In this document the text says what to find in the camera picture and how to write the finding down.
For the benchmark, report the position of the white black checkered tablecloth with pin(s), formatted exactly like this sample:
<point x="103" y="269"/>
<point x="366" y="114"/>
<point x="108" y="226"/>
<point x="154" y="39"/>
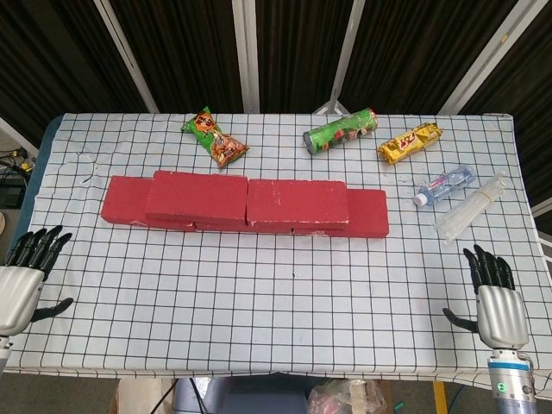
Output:
<point x="276" y="310"/>

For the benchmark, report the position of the red brick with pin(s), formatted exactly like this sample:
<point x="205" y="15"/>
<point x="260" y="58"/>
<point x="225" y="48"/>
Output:
<point x="125" y="198"/>
<point x="297" y="202"/>
<point x="368" y="215"/>
<point x="196" y="196"/>
<point x="220" y="228"/>

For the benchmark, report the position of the white metal frame post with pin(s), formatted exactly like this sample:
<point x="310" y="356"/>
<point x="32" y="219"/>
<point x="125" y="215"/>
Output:
<point x="483" y="56"/>
<point x="127" y="56"/>
<point x="246" y="56"/>
<point x="345" y="56"/>

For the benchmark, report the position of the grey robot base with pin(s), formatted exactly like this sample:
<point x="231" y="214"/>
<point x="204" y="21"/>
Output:
<point x="241" y="397"/>

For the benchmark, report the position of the green snack bag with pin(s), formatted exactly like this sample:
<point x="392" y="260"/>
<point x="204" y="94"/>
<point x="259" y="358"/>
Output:
<point x="215" y="140"/>

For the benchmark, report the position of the clear water bottle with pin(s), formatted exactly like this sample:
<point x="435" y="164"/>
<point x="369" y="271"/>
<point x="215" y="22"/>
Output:
<point x="446" y="183"/>

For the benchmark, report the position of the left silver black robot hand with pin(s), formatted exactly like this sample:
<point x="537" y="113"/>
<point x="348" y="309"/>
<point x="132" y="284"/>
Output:
<point x="17" y="297"/>

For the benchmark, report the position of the yellow biscuit pack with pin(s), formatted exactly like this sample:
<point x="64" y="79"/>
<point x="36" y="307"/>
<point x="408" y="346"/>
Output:
<point x="409" y="142"/>

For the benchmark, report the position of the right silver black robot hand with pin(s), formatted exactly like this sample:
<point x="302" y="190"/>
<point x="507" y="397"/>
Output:
<point x="502" y="321"/>

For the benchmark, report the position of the crumpled clear plastic bag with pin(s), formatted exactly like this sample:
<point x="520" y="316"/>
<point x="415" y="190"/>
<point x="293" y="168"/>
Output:
<point x="345" y="399"/>

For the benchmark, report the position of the green chips can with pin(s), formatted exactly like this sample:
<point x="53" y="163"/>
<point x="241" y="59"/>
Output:
<point x="340" y="131"/>

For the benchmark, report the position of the clear plastic bottle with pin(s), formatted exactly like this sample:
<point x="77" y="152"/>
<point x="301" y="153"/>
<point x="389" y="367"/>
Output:
<point x="470" y="209"/>

